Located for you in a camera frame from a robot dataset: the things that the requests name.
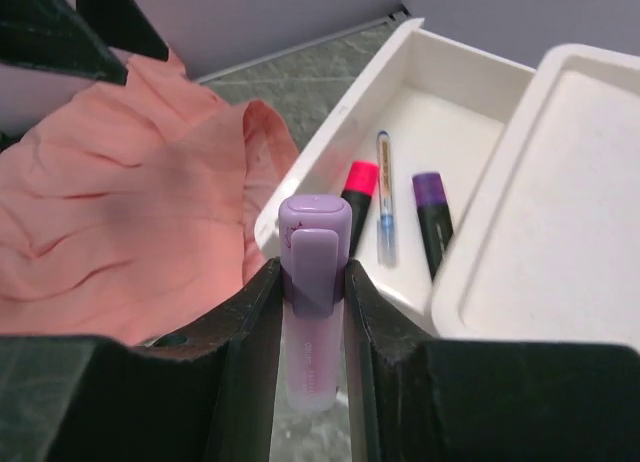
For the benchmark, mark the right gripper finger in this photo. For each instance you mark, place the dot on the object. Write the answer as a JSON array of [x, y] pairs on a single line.
[[204, 392], [416, 398]]

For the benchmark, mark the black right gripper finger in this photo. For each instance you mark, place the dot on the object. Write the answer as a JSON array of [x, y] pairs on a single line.
[[50, 36], [121, 24]]

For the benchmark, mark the blue long nib marker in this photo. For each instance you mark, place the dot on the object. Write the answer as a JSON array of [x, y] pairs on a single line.
[[387, 253]]

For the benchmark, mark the purple black highlighter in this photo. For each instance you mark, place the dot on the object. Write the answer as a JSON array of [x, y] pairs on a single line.
[[434, 218]]

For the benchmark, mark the pink pen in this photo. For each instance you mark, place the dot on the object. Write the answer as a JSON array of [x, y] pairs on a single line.
[[314, 232]]

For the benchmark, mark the pink black highlighter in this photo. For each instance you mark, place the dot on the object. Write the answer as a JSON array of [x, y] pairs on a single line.
[[358, 191]]

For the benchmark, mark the white drawer organizer box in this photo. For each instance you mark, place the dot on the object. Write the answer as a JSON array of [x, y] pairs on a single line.
[[548, 248]]

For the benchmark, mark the pink fabric garment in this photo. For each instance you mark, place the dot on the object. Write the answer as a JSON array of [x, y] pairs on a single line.
[[129, 212]]

